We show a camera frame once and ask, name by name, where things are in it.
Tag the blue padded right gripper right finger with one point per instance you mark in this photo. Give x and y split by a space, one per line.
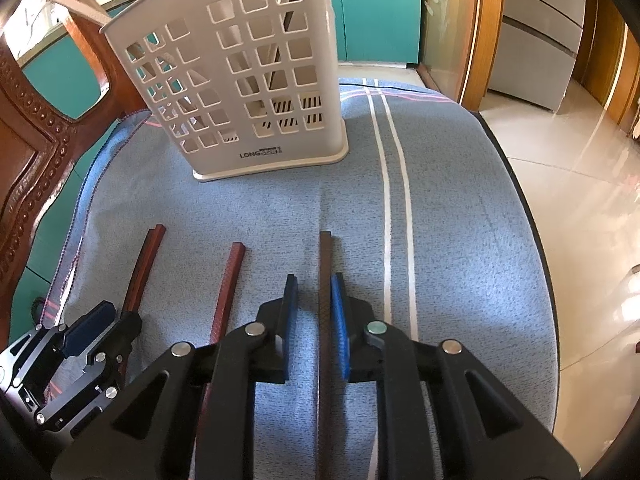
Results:
441 412

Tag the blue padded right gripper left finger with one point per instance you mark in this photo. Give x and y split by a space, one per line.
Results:
190 414

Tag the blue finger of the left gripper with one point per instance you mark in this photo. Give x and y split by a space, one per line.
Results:
116 343
85 330

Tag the dark brown chopstick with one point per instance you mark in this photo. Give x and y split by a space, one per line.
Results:
135 290

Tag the dark red chopstick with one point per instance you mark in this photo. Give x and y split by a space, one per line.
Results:
220 324

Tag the carved brown wooden chair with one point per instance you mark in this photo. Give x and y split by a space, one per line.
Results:
40 146

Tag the white plastic utensil holder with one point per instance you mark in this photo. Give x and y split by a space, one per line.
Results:
239 86

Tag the brown wooden door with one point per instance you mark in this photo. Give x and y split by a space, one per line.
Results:
607 63

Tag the silver multi-door refrigerator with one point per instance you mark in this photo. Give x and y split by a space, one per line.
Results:
537 50

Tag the glass sliding door wooden frame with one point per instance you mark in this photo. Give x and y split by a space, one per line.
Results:
458 46

